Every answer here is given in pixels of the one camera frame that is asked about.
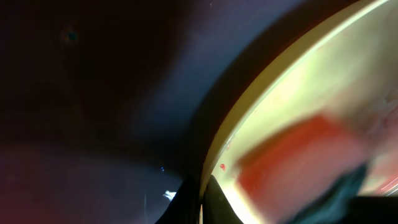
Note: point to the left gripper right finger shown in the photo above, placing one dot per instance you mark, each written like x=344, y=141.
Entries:
x=216, y=208

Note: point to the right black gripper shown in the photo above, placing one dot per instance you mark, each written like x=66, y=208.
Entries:
x=369, y=210

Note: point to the teal serving tray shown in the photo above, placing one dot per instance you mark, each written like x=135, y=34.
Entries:
x=105, y=105

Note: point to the yellow-green plate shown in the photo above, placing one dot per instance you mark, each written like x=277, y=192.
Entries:
x=345, y=68

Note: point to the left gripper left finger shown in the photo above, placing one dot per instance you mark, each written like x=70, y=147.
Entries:
x=183, y=207

